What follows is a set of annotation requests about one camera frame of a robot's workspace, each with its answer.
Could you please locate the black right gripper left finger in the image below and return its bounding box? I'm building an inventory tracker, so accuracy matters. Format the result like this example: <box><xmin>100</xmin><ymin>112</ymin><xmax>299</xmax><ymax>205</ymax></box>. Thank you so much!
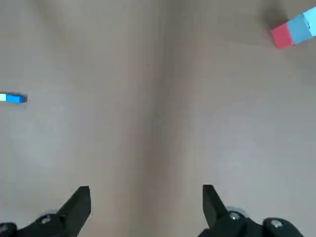
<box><xmin>0</xmin><ymin>186</ymin><xmax>92</xmax><ymax>237</ymax></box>

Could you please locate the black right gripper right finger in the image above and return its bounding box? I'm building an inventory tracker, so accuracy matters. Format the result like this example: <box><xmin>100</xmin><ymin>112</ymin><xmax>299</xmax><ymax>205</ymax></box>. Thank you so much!
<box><xmin>197</xmin><ymin>184</ymin><xmax>305</xmax><ymax>237</ymax></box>

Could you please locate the small blue magnetic cube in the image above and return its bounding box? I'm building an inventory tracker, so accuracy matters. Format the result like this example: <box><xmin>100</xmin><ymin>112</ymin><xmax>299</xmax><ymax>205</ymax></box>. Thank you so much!
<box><xmin>5</xmin><ymin>93</ymin><xmax>28</xmax><ymax>104</ymax></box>

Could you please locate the large red cube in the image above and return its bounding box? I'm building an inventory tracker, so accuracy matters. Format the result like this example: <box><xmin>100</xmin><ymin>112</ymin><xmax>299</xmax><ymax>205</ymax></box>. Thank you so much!
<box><xmin>270</xmin><ymin>22</ymin><xmax>295</xmax><ymax>49</ymax></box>

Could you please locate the large light blue cube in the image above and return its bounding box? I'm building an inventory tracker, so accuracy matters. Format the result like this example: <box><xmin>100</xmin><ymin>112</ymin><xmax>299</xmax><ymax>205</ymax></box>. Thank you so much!
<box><xmin>286</xmin><ymin>6</ymin><xmax>316</xmax><ymax>45</ymax></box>

